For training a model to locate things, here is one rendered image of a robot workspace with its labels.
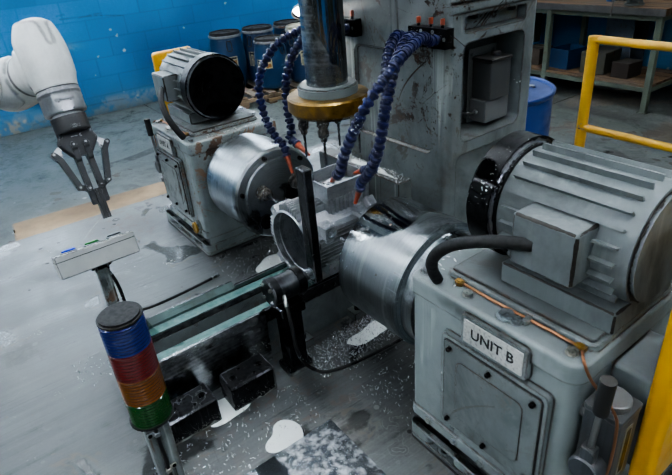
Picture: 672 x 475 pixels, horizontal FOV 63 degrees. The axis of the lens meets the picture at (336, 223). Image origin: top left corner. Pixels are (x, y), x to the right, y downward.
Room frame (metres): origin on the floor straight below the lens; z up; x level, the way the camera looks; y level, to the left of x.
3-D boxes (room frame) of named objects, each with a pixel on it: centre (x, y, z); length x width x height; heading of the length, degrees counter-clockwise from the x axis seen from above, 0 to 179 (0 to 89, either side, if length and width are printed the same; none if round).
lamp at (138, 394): (0.59, 0.30, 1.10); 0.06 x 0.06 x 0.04
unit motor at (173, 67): (1.65, 0.41, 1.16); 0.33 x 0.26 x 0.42; 35
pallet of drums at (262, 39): (6.43, 0.61, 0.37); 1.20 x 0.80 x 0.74; 118
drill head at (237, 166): (1.44, 0.23, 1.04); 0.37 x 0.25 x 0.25; 35
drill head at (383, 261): (0.88, -0.16, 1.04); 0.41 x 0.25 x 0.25; 35
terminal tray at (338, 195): (1.17, -0.01, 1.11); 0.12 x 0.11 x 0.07; 125
